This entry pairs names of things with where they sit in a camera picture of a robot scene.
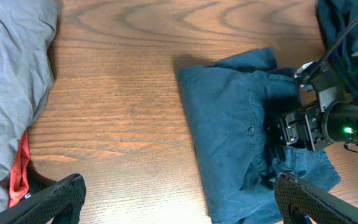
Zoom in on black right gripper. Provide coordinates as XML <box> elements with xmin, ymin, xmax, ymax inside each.
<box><xmin>278</xmin><ymin>102</ymin><xmax>331</xmax><ymax>152</ymax></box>

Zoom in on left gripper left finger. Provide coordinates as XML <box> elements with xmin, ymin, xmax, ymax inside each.
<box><xmin>0</xmin><ymin>174</ymin><xmax>86</xmax><ymax>224</ymax></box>

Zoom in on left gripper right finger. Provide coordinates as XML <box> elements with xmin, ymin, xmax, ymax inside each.
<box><xmin>274</xmin><ymin>173</ymin><xmax>358</xmax><ymax>224</ymax></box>

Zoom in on navy blue shorts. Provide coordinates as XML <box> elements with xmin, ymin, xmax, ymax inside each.
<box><xmin>177</xmin><ymin>48</ymin><xmax>341</xmax><ymax>223</ymax></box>

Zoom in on black folded garment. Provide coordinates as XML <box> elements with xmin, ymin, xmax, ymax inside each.
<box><xmin>22</xmin><ymin>168</ymin><xmax>57</xmax><ymax>200</ymax></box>

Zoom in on red folded garment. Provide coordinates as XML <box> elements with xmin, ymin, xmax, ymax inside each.
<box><xmin>8</xmin><ymin>131</ymin><xmax>30</xmax><ymax>208</ymax></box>

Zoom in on folded dark navy garment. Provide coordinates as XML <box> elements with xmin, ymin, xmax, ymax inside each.
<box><xmin>316</xmin><ymin>0</ymin><xmax>358</xmax><ymax>100</ymax></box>

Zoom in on grey folded shorts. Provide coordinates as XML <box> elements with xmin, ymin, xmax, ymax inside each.
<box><xmin>0</xmin><ymin>0</ymin><xmax>59</xmax><ymax>212</ymax></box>

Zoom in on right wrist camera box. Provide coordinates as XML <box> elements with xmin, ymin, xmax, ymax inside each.
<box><xmin>294</xmin><ymin>61</ymin><xmax>351</xmax><ymax>113</ymax></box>

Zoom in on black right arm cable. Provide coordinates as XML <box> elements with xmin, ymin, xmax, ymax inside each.
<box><xmin>303</xmin><ymin>0</ymin><xmax>358</xmax><ymax>82</ymax></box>

